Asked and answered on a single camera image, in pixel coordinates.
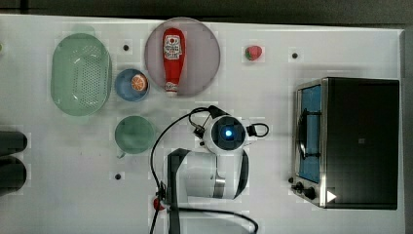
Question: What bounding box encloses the black toaster oven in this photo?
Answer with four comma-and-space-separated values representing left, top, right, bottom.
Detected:
288, 77, 400, 210

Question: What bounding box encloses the blue bowl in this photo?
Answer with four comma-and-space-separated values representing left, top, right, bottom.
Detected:
115, 68, 150, 101

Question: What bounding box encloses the green perforated colander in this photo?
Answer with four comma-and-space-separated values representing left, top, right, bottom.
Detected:
51, 33, 112, 116

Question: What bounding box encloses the lower black cylinder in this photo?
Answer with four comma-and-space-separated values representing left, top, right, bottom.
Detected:
0, 156, 27, 196

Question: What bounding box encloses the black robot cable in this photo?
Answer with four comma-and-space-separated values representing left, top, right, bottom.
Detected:
149, 104, 260, 234

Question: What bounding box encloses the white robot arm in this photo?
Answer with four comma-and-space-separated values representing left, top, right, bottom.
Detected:
164, 115, 249, 234

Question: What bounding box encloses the red ketchup bottle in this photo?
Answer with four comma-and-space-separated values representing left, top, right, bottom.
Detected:
163, 27, 186, 97

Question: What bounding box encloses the pink round plate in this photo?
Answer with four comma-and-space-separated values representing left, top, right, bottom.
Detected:
144, 18, 220, 97

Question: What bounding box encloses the upper black cylinder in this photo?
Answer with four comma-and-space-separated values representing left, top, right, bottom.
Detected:
0, 131, 27, 156

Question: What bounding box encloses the green mug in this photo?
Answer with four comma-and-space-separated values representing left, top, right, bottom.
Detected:
115, 116, 156, 159

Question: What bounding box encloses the small red toy fruit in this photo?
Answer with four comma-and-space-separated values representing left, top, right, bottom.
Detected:
153, 197, 165, 211

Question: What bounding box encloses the orange slice toy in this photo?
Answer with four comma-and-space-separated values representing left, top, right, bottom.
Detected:
131, 74, 148, 92

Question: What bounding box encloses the red strawberry toy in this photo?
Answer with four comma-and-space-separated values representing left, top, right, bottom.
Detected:
244, 45, 262, 61

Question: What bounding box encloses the black cylinder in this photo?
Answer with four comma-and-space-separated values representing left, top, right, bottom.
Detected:
0, 131, 27, 156
0, 156, 27, 196

